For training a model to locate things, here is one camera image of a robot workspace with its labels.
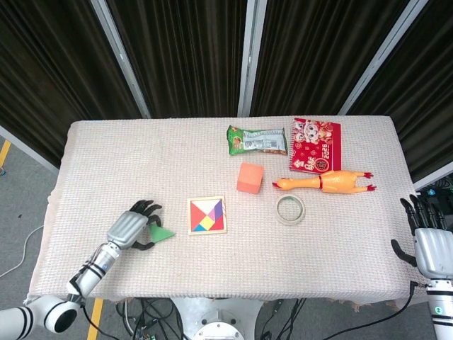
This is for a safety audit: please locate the dark pleated curtain panel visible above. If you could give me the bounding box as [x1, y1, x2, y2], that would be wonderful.
[348, 0, 453, 185]
[251, 0, 413, 116]
[0, 0, 142, 169]
[105, 0, 248, 120]

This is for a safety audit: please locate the white floor cable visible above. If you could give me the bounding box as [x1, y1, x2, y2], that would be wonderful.
[0, 225, 44, 279]

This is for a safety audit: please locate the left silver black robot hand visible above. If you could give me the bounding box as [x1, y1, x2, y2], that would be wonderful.
[106, 199, 164, 252]

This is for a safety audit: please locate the grey metal frame post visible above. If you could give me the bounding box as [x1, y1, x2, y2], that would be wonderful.
[90, 0, 152, 120]
[236, 0, 267, 117]
[338, 0, 431, 116]

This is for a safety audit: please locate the crimson tangram triangle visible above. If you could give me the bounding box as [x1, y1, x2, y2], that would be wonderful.
[207, 213, 225, 232]

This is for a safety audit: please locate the yellow rubber chicken toy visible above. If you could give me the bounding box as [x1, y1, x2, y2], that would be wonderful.
[271, 169, 377, 195]

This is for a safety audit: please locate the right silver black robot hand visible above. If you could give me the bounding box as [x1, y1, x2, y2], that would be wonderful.
[390, 193, 453, 281]

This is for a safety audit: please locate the large orange-red tangram triangle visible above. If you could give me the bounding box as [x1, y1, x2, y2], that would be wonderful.
[190, 200, 206, 231]

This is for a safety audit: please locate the orange foam cube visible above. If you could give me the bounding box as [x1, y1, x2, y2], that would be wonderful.
[236, 161, 265, 195]

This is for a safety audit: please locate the red spiral desk calendar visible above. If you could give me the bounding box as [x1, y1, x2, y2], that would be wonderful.
[289, 117, 343, 174]

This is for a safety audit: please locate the green snack packet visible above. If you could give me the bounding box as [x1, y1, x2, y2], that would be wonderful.
[226, 124, 288, 157]

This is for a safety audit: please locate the beige woven tablecloth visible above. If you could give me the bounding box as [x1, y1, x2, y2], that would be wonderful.
[23, 115, 431, 306]

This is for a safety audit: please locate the green wooden triangle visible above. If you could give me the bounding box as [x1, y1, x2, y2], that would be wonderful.
[147, 221, 177, 245]

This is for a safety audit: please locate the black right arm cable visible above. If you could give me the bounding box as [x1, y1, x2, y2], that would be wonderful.
[385, 279, 430, 319]

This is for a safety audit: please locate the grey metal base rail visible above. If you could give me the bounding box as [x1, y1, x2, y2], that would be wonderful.
[0, 125, 60, 174]
[413, 172, 453, 192]

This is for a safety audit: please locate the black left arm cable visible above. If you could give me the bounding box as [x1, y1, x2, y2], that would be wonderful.
[66, 261, 121, 337]

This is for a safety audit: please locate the white tape roll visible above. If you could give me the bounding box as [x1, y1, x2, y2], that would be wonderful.
[275, 194, 306, 225]

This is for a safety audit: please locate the wooden tangram tray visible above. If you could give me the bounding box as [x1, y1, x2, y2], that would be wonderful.
[186, 194, 229, 236]

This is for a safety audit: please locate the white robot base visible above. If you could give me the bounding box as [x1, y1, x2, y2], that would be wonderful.
[169, 296, 265, 340]

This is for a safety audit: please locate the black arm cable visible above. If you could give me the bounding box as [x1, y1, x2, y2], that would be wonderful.
[385, 279, 430, 319]
[66, 261, 121, 337]

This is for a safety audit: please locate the black equipment with cables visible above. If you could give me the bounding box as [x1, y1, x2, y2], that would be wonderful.
[417, 178, 453, 231]

